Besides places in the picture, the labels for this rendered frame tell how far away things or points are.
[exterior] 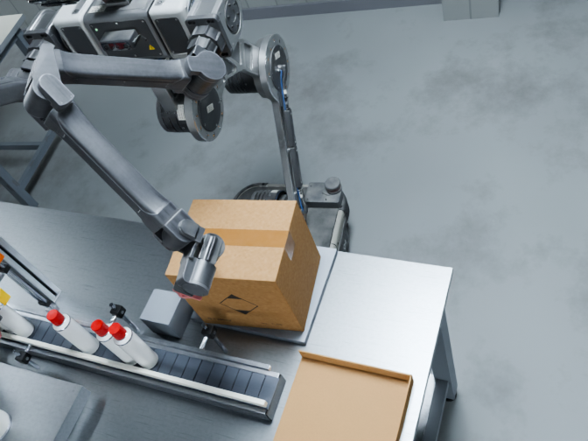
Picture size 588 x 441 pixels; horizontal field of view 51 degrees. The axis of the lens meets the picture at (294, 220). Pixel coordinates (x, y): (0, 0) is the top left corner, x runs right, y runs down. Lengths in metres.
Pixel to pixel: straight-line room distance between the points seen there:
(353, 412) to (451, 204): 1.51
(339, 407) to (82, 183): 2.53
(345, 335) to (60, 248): 1.07
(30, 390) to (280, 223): 0.88
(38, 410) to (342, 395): 0.85
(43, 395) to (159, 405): 0.34
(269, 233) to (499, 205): 1.54
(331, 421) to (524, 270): 1.35
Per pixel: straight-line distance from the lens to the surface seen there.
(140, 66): 1.44
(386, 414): 1.59
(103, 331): 1.67
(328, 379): 1.64
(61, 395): 1.90
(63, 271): 2.21
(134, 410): 1.82
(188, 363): 1.74
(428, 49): 3.67
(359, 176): 3.08
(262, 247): 1.54
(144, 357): 1.73
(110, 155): 1.31
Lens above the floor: 2.32
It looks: 51 degrees down
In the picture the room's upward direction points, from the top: 25 degrees counter-clockwise
